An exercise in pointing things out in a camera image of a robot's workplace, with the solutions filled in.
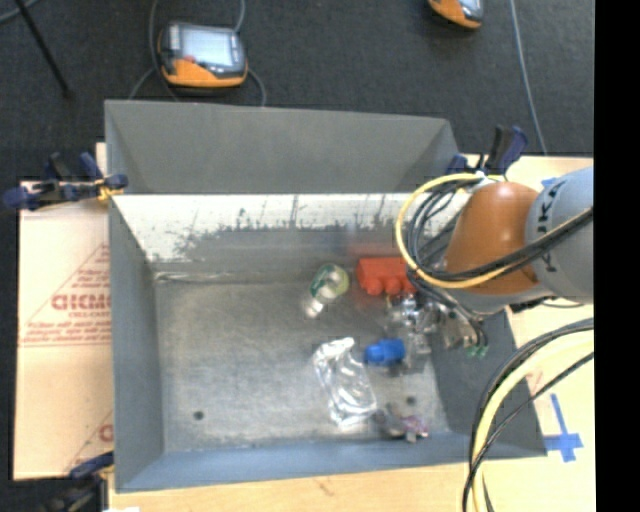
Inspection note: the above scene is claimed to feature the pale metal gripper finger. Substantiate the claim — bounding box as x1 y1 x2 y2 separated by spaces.
402 330 433 375
383 297 421 335

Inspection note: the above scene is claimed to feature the blue toy block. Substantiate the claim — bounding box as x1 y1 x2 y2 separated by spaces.
363 338 407 366

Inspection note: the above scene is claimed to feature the red toy brick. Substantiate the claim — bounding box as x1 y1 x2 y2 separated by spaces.
355 256 417 297

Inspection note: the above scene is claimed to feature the purple and grey toy animal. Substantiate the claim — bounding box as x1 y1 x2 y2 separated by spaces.
372 401 432 444

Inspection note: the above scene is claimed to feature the crumpled clear plastic bag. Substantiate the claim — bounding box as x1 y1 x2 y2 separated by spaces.
311 336 380 427

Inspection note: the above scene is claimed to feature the clear bottle with green label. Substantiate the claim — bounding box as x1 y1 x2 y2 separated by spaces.
299 262 351 320

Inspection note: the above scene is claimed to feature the grey metal bin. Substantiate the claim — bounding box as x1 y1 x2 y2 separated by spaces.
103 99 549 494

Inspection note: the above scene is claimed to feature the brown cardboard board, red print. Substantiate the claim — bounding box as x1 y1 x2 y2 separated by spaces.
11 141 116 482

